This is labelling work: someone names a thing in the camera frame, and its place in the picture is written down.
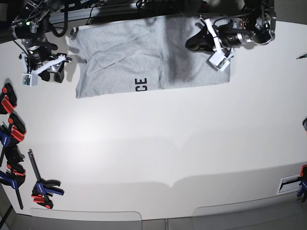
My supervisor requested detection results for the white label sticker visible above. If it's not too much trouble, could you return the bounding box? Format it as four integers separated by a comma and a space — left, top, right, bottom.
276, 175, 301, 196

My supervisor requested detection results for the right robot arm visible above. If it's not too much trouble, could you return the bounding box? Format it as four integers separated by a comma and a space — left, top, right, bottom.
11, 0, 71, 86

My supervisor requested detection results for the bar clamp on table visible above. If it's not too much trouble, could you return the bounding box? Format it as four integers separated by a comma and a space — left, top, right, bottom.
28, 149, 64, 209

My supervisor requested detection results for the lower blue-red clamp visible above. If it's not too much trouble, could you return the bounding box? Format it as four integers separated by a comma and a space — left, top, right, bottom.
0, 144, 25, 210

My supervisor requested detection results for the right edge blue clamp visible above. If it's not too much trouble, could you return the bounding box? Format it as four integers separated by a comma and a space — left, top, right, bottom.
297, 165, 307, 203

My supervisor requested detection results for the grey T-shirt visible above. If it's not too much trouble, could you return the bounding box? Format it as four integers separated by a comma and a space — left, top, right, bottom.
69, 16, 230, 99

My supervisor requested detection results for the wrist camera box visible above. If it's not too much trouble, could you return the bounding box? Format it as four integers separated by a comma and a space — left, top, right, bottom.
209, 52, 230, 72
22, 73, 38, 87

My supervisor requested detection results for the dark object right edge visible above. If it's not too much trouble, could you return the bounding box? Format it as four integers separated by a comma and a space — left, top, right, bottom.
302, 118, 307, 132

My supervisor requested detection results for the upper black-red clamp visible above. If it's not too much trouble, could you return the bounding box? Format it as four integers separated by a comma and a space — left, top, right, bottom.
0, 83, 17, 115

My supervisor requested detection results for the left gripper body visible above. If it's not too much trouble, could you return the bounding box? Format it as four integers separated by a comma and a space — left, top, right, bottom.
200, 15, 254, 57

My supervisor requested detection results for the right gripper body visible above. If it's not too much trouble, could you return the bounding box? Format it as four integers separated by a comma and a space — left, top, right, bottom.
20, 43, 71, 73

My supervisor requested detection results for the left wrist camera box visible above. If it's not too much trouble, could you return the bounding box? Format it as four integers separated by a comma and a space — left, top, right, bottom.
209, 52, 230, 72

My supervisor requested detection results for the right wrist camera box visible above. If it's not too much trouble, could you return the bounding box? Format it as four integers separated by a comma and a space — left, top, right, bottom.
22, 73, 38, 87

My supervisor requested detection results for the blue-red clamp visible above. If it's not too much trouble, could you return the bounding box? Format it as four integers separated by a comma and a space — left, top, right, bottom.
0, 144, 25, 210
0, 112, 26, 165

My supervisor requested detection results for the middle blue-red clamp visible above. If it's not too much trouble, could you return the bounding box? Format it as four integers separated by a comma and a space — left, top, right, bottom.
0, 112, 26, 165

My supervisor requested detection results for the aluminium rail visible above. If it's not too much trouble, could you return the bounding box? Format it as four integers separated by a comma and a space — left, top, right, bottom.
47, 3, 139, 24

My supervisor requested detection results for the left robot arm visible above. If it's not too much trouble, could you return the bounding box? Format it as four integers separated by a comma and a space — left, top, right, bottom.
185, 0, 276, 58

